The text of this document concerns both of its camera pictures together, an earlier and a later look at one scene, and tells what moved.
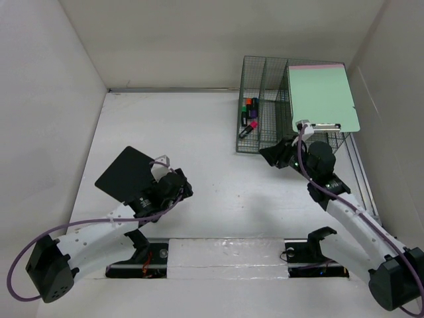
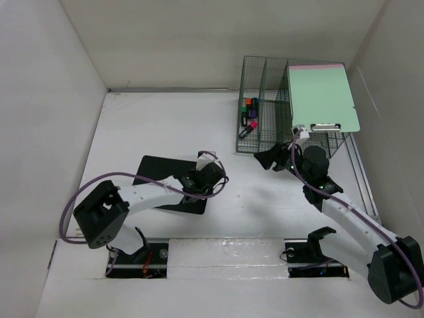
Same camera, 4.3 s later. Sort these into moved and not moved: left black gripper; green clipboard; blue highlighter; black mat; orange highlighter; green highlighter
Moved: left black gripper; black mat
Not moved: green highlighter; orange highlighter; blue highlighter; green clipboard
